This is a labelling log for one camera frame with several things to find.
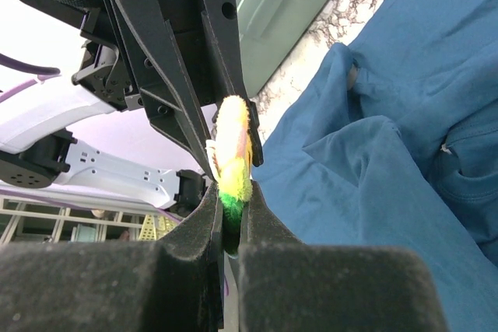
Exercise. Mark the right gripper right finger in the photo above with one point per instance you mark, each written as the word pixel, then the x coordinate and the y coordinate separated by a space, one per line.
pixel 286 285

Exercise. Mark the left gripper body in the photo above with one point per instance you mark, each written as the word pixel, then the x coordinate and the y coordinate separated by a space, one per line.
pixel 105 82

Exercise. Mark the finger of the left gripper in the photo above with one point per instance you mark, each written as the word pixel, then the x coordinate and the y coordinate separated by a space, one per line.
pixel 160 74
pixel 219 21

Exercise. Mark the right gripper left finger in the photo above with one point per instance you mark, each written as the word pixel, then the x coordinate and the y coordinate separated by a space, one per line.
pixel 172 284

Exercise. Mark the colourful plush flower brooch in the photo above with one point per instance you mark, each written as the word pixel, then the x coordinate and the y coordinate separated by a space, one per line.
pixel 230 160

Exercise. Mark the blue t-shirt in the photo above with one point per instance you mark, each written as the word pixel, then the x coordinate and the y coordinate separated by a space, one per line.
pixel 394 142

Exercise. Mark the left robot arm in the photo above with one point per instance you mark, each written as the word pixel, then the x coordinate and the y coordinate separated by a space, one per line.
pixel 38 150

